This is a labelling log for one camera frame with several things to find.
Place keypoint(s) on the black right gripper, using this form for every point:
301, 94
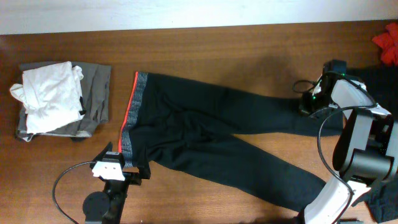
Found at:
303, 106

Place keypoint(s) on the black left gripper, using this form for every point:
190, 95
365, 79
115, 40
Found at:
135, 178

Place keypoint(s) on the black leggings with pink waistband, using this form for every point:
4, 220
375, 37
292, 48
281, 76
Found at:
195, 128

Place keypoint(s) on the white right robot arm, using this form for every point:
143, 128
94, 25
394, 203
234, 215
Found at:
366, 152

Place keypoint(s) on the black garment pile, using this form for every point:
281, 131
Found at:
381, 83

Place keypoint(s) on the grey folded garment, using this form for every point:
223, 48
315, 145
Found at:
95, 102

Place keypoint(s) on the white folded shirt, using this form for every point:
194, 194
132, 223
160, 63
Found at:
51, 96

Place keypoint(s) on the red cloth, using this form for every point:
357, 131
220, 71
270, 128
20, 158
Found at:
388, 44

